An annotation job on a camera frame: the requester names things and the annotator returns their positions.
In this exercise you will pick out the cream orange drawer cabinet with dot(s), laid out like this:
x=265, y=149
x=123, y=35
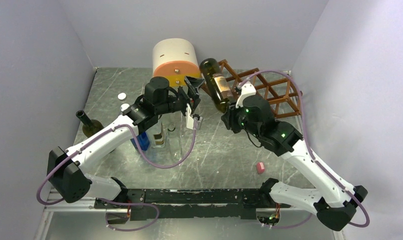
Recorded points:
x=174, y=59

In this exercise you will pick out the clear labelled liquor bottle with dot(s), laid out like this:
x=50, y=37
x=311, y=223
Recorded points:
x=158, y=135

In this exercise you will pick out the blue square glass bottle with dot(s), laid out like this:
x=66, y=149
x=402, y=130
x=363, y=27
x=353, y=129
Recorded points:
x=143, y=141

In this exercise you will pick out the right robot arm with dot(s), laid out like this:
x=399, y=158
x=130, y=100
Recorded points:
x=333, y=200

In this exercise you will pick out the white bottle cap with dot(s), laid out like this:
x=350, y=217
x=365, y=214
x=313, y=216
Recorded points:
x=122, y=96

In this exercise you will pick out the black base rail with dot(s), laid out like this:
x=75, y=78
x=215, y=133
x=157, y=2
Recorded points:
x=144, y=204

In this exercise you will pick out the dark labelled wine bottle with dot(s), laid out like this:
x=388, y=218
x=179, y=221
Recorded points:
x=220, y=92

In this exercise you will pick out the clear glass bottle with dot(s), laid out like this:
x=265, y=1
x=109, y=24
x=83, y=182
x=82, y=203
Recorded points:
x=174, y=142

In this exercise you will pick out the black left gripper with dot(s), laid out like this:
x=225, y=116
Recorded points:
x=194, y=100

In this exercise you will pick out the white round bottle stopper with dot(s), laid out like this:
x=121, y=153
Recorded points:
x=124, y=106

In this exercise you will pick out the dark green wine bottle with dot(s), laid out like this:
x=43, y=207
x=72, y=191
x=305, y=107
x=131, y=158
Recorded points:
x=90, y=126

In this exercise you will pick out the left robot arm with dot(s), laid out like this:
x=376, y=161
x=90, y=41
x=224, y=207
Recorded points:
x=66, y=168

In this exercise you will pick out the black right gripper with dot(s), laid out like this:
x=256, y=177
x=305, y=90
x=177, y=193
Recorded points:
x=229, y=117

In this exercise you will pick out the pink eraser block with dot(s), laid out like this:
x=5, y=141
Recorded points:
x=260, y=168

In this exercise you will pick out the brown wooden wine rack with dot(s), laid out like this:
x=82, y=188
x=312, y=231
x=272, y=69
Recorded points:
x=280, y=92

